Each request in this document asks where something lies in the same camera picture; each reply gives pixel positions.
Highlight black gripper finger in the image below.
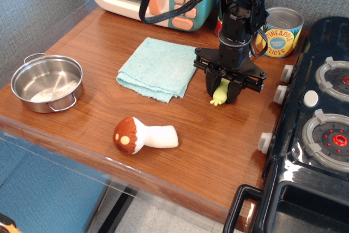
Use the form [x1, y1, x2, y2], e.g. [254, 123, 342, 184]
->
[205, 69, 221, 97]
[226, 79, 244, 104]

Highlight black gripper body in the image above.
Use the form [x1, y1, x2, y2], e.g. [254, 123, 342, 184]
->
[194, 35, 267, 92]

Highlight spoon with green handle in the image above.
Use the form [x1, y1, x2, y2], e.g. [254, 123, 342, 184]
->
[210, 79, 230, 106]

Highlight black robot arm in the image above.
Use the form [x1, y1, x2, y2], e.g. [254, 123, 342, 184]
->
[194, 0, 268, 104]

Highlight tomato sauce can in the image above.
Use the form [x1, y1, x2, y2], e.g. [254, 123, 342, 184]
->
[215, 15, 223, 35]

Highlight yellow pineapple slices can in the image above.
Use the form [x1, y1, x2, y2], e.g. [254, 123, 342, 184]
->
[255, 7, 304, 58]

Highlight teal folded cloth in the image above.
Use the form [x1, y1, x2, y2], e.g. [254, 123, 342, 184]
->
[116, 38, 196, 103]

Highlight plush mushroom toy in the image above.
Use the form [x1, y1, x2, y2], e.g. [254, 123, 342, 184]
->
[113, 117, 179, 155]

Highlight black toy stove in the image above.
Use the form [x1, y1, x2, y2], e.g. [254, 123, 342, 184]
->
[224, 16, 348, 232]

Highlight steel pot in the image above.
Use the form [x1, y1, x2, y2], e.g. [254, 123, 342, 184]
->
[10, 53, 83, 113]

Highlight orange object at corner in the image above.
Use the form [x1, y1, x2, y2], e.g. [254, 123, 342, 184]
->
[0, 213, 21, 233]

